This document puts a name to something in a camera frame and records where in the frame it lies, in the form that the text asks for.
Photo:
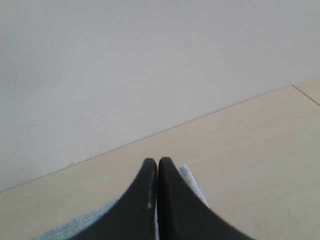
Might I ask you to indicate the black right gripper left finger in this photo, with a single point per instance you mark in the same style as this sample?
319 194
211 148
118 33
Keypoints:
132 217

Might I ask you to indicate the light blue fluffy towel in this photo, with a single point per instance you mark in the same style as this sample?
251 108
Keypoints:
73 227

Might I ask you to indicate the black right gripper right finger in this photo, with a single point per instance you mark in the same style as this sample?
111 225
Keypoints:
182 215

